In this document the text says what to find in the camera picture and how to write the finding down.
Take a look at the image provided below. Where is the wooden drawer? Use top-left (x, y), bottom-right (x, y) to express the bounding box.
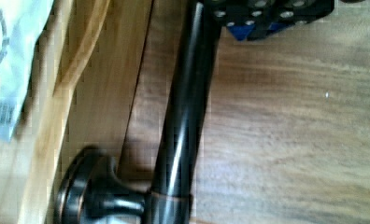
top-left (0, 0), bottom-right (370, 224)

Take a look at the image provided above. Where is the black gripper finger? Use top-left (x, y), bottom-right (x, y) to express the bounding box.
top-left (205, 0), bottom-right (334, 41)

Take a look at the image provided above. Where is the white plastic packet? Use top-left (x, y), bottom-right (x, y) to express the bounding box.
top-left (0, 0), bottom-right (54, 141)

